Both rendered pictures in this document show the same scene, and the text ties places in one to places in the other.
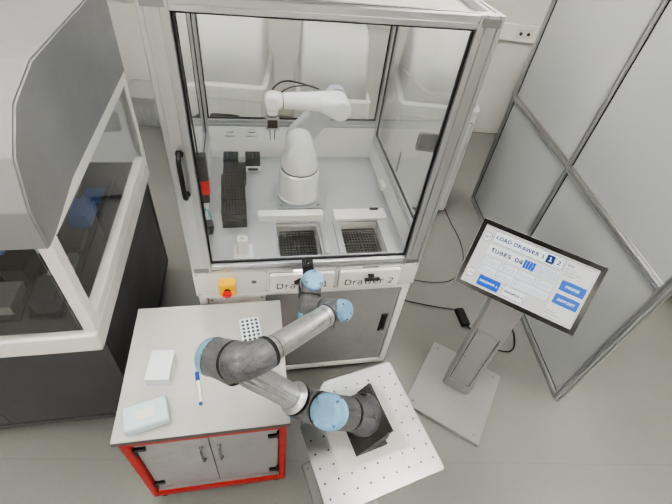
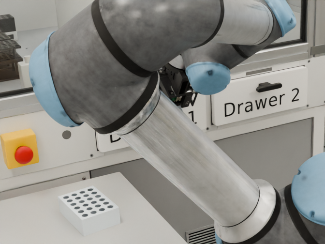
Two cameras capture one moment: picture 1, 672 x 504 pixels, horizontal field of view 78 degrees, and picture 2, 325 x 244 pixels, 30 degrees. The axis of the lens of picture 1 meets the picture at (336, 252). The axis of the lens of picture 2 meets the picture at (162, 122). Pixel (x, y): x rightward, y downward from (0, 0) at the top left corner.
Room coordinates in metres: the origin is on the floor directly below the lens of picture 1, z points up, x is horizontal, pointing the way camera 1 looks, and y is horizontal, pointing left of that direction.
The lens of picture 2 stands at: (-0.15, 0.31, 1.40)
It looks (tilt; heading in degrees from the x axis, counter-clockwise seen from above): 21 degrees down; 352
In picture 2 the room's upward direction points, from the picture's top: 4 degrees counter-clockwise
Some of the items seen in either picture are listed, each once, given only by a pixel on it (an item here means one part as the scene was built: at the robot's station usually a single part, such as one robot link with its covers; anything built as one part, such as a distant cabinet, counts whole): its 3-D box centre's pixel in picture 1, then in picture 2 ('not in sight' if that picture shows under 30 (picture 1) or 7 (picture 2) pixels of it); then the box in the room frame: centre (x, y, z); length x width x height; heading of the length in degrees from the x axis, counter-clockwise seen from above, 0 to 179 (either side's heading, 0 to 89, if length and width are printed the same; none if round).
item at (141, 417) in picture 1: (146, 415); not in sight; (0.58, 0.59, 0.78); 0.15 x 0.10 x 0.04; 119
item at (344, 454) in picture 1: (348, 458); not in sight; (0.68, -0.18, 0.38); 0.30 x 0.30 x 0.76; 27
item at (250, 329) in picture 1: (250, 332); (88, 209); (0.99, 0.31, 0.78); 0.12 x 0.08 x 0.04; 22
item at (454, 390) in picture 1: (481, 345); not in sight; (1.29, -0.83, 0.51); 0.50 x 0.45 x 1.02; 155
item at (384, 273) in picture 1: (369, 277); (260, 95); (1.32, -0.17, 0.87); 0.29 x 0.02 x 0.11; 105
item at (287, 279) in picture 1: (302, 281); (152, 118); (1.23, 0.13, 0.87); 0.29 x 0.02 x 0.11; 105
